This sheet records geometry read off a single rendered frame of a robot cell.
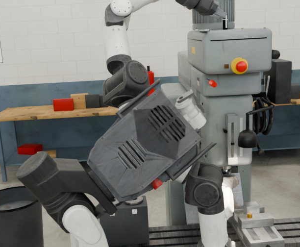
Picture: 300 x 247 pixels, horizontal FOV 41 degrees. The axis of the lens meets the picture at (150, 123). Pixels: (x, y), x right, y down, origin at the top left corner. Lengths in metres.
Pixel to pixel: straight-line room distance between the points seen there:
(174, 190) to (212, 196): 1.01
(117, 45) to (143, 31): 4.51
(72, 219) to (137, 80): 0.47
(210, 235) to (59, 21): 4.95
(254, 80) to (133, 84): 0.57
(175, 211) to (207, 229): 0.95
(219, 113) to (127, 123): 0.61
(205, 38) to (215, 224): 0.66
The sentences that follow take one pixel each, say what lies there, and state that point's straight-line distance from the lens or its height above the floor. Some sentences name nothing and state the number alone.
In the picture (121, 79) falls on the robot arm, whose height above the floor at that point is 1.75.
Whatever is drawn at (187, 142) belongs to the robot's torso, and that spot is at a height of 1.59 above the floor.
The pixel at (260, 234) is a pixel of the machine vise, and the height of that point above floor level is 1.02.
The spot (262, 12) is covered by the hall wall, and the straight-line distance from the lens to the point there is 6.18.
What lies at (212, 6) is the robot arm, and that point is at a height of 1.98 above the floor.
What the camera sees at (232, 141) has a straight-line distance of 1.67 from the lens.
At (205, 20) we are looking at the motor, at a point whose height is 1.93.
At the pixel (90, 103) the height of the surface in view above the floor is 0.96.
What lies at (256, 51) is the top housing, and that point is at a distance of 1.54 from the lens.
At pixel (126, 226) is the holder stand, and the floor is 1.04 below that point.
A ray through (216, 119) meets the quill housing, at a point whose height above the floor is 1.53.
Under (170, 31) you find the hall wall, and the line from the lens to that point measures 5.91.
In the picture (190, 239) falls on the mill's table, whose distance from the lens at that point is 1.93.
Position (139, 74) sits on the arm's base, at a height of 1.77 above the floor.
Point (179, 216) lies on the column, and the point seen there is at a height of 0.86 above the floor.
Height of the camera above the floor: 1.91
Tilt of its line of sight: 14 degrees down
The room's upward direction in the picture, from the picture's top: 3 degrees counter-clockwise
